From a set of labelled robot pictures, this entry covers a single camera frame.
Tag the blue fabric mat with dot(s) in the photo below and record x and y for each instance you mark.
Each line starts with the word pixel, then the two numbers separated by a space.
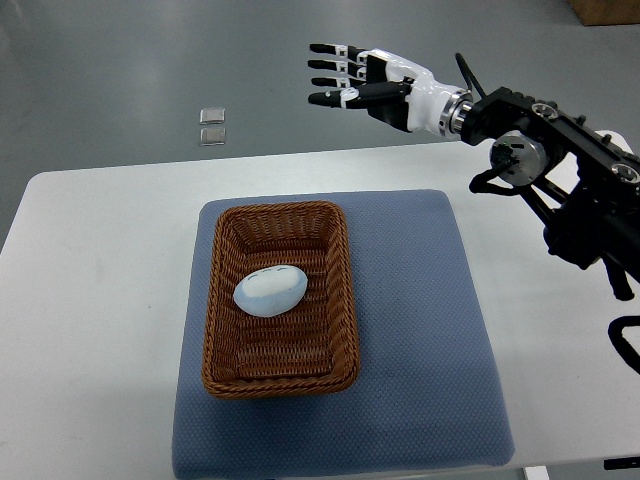
pixel 428 394

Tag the brown wicker basket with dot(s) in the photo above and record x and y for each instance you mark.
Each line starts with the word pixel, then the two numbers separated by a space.
pixel 312 348

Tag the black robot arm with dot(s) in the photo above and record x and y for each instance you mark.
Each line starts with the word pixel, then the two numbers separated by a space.
pixel 581 185

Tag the brown cardboard box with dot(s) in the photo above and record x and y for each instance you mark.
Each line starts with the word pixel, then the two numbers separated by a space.
pixel 606 12

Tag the upper metal floor plate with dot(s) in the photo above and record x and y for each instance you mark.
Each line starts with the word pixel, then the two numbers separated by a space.
pixel 212 115

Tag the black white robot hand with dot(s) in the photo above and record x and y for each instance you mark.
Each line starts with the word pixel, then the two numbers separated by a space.
pixel 425 105

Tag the metal floor plate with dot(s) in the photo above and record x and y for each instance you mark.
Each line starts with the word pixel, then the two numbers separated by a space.
pixel 212 136
pixel 212 115

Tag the lower metal floor plate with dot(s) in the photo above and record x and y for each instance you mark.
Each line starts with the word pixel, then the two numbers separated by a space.
pixel 212 136

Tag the blue white plush toy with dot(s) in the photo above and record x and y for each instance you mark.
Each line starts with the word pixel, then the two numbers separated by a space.
pixel 271 291

